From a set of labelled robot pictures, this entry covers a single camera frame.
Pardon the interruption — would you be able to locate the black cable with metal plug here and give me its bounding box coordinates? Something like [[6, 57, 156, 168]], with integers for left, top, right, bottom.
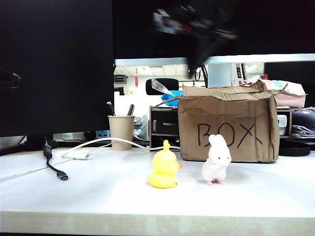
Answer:
[[42, 134, 70, 183]]

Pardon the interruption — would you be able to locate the silver monitor stand base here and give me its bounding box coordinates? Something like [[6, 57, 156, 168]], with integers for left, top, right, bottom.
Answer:
[[0, 134, 31, 157], [53, 132, 87, 142]]

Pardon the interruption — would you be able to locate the cardboard box marked BOX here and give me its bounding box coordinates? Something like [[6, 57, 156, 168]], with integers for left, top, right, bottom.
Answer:
[[175, 79, 289, 164]]

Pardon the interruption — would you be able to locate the black office chair headrest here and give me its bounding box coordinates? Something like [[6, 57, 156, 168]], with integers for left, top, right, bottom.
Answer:
[[145, 78, 179, 96]]

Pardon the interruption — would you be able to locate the pink plush rabbit doll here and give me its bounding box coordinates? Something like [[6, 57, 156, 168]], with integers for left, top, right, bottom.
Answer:
[[201, 134, 232, 186]]

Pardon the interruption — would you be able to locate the large black computer monitor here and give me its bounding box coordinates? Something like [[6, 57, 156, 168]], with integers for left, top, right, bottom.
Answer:
[[0, 0, 115, 137]]

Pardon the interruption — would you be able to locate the black wooden desk organizer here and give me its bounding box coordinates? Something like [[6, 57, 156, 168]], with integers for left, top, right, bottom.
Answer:
[[149, 105, 303, 148]]

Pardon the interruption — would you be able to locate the clear plastic wrap piece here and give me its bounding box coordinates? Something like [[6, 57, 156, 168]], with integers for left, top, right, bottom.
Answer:
[[151, 78, 173, 95]]

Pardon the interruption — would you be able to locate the black monitor with silver bezel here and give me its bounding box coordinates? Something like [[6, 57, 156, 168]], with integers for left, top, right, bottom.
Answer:
[[112, 0, 315, 67]]

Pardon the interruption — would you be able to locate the white desk gadget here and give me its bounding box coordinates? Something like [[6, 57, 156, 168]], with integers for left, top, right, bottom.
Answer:
[[133, 116, 151, 142]]

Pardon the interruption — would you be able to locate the black round flat object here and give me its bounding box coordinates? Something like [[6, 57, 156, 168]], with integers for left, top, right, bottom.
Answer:
[[279, 140, 312, 157]]

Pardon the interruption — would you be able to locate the silver tipped pen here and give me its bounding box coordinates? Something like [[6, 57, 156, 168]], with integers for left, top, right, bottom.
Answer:
[[106, 101, 116, 117]]

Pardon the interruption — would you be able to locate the pink tissue pack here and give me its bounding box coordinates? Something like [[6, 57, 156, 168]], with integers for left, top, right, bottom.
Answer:
[[242, 78, 309, 108]]

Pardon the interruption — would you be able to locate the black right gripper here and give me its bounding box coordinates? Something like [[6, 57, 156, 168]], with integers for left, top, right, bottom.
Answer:
[[151, 4, 241, 80]]

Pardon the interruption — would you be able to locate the dark grey fabric item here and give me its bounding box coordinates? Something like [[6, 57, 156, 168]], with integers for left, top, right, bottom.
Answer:
[[291, 106, 315, 127]]

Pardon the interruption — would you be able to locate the blue plastic bag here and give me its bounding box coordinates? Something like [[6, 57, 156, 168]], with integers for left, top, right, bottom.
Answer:
[[160, 90, 186, 107]]

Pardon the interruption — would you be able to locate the yellow rubber duck doll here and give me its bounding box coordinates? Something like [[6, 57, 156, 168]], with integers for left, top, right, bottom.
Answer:
[[148, 139, 184, 189]]

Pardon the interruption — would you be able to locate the white cable adapter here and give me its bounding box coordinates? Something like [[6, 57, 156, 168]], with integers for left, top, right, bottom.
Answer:
[[62, 152, 90, 161]]

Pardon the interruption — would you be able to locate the thin white cable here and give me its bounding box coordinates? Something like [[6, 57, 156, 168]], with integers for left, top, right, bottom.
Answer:
[[0, 157, 73, 182]]

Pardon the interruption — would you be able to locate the thick white cable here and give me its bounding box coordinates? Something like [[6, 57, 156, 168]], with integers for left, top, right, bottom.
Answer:
[[61, 137, 182, 160]]

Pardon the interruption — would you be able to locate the beige paper cup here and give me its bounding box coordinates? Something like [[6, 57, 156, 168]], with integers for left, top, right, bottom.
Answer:
[[107, 115, 136, 151]]

